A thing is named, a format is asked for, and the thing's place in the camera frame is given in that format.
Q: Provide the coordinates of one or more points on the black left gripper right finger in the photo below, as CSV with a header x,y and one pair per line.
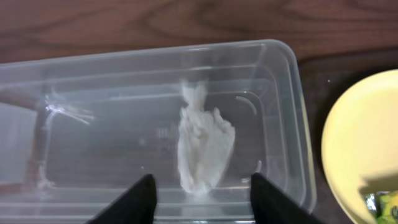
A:
x,y
271,206

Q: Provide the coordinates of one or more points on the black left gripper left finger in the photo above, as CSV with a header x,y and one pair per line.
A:
x,y
136,205

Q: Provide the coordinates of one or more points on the green snack wrapper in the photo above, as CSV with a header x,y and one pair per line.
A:
x,y
382,206

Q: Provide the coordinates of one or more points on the clear plastic waste bin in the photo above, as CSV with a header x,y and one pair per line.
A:
x,y
76,132

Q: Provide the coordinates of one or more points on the yellow plate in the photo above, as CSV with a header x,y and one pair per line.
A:
x,y
359,143

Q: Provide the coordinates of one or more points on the brown serving tray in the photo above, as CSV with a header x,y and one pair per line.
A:
x,y
324,80

